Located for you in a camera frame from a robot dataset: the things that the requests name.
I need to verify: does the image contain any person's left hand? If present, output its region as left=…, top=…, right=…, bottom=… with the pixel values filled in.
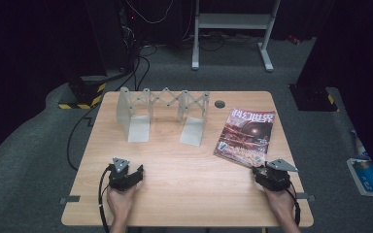
left=106, top=185, right=139, bottom=224

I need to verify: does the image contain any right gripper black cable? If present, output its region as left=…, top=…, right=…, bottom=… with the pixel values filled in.
left=285, top=181, right=302, bottom=227

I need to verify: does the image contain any white expandable book rack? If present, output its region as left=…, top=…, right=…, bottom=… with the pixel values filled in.
left=116, top=86, right=211, bottom=148

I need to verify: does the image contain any white hanging cable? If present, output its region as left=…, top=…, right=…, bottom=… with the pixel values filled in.
left=125, top=0, right=175, bottom=24

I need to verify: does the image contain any grey tape tab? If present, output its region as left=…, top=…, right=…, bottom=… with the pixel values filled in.
left=59, top=195, right=82, bottom=205
left=294, top=191, right=317, bottom=202

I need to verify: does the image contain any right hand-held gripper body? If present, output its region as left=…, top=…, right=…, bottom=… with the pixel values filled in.
left=255, top=157, right=299, bottom=192

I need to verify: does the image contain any person's right hand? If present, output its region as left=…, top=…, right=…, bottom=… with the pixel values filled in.
left=263, top=186, right=296, bottom=225

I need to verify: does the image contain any white and blue packet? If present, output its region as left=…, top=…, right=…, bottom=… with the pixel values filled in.
left=350, top=128, right=370, bottom=159

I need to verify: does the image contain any white metal stand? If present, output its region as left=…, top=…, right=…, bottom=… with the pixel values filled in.
left=191, top=0, right=282, bottom=73

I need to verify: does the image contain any blue box on floor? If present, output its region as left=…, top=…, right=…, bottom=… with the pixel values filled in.
left=346, top=157, right=373, bottom=198

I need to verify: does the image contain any black floor cable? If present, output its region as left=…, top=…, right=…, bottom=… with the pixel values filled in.
left=66, top=45, right=152, bottom=172

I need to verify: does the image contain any red cover magazine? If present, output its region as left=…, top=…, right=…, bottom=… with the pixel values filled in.
left=213, top=107, right=277, bottom=169

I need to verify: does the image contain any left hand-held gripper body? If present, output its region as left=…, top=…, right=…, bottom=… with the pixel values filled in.
left=107, top=156, right=144, bottom=192

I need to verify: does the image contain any dark equipment with red light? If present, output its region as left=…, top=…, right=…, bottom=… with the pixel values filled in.
left=119, top=4, right=144, bottom=71

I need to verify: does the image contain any black stand with striped base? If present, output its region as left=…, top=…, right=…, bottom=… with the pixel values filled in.
left=288, top=0, right=341, bottom=113
left=45, top=0, right=108, bottom=110

